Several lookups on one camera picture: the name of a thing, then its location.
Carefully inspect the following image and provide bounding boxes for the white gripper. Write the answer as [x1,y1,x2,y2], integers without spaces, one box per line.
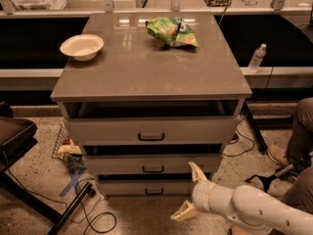
[170,162,237,221]

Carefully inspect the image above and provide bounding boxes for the grey drawer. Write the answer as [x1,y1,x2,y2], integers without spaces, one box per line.
[65,117,240,146]
[97,178,195,197]
[83,155,220,174]

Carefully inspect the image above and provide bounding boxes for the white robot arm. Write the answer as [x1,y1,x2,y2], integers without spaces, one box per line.
[170,162,313,235]

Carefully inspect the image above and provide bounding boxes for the grey top drawer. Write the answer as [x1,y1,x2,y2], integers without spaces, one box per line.
[65,117,240,146]

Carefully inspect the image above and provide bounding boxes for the grey bottom drawer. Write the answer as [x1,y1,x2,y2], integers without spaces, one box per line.
[97,178,195,197]

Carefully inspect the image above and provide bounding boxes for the grey drawer cabinet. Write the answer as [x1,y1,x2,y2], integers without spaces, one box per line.
[51,13,251,183]

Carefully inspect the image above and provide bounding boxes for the black table leg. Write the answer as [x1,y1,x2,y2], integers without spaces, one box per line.
[243,103,267,153]

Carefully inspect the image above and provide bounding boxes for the black grabber tool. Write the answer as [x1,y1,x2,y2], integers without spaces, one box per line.
[246,151,313,192]

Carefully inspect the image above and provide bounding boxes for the seated person legs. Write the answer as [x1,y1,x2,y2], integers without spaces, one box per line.
[267,98,313,213]

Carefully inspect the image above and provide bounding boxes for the clear water bottle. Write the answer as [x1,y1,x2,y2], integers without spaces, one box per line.
[247,43,266,73]

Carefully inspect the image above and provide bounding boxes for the green chip bag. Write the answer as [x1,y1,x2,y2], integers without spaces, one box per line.
[145,17,199,47]

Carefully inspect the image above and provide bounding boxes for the white paper bowl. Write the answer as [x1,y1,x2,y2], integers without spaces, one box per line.
[60,34,104,62]

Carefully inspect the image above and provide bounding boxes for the black chair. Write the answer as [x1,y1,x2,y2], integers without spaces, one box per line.
[0,106,87,235]

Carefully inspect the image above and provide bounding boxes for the black cable right floor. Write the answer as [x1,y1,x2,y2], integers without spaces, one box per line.
[222,117,256,159]

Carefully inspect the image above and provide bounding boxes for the wire basket with items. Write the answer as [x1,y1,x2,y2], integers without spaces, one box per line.
[52,122,85,169]

